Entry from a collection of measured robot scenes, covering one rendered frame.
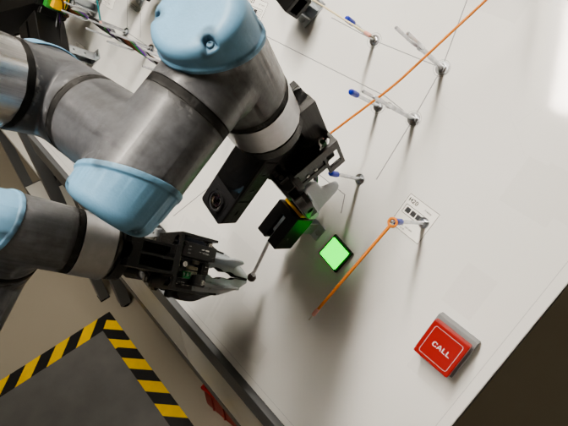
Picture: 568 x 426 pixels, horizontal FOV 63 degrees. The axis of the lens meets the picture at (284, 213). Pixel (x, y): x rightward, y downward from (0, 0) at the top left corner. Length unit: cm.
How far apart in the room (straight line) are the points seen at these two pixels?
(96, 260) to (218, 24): 31
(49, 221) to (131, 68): 60
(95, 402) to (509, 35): 164
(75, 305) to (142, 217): 173
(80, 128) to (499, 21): 50
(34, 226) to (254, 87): 28
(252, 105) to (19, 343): 178
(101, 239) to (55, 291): 161
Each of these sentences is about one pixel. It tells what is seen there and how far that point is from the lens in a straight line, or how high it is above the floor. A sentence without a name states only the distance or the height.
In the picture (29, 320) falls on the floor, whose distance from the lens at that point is 211.
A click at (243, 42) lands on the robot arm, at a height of 147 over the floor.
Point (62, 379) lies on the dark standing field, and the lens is 193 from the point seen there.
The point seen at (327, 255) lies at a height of 109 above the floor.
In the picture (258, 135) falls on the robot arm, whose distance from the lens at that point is 42.
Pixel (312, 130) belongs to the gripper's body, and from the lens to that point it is 50.
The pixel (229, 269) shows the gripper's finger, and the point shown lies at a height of 108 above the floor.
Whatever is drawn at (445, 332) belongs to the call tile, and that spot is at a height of 113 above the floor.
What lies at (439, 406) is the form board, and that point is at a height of 103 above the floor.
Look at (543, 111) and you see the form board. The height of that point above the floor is 132.
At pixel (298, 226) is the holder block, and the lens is 64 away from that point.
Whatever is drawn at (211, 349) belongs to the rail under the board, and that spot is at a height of 87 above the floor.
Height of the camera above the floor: 163
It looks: 47 degrees down
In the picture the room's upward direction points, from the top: 2 degrees clockwise
